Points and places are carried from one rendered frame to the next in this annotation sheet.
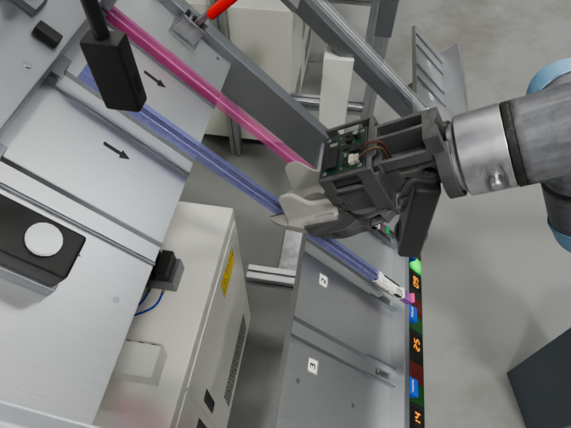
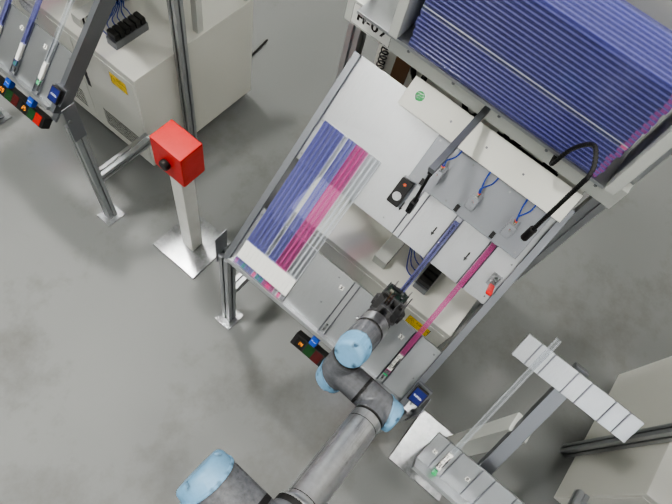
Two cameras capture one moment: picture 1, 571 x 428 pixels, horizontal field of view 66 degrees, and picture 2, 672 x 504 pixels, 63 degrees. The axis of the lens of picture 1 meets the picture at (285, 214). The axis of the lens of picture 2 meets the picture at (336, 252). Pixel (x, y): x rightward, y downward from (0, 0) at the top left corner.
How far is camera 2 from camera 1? 1.19 m
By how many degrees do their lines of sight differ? 47
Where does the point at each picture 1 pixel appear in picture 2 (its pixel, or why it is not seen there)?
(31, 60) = (447, 201)
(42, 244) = (395, 195)
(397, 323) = not seen: hidden behind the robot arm
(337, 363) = (337, 302)
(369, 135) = (397, 299)
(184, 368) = (373, 273)
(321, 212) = not seen: hidden behind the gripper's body
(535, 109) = (369, 325)
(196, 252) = (430, 304)
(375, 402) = (316, 316)
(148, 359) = (382, 257)
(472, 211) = not seen: outside the picture
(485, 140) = (370, 314)
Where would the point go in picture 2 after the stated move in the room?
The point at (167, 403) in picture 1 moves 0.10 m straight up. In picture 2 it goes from (362, 261) to (368, 248)
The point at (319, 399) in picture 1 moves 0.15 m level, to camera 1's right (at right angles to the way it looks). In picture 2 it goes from (329, 285) to (302, 327)
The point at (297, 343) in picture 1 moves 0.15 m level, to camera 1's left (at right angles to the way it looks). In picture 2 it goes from (351, 284) to (375, 244)
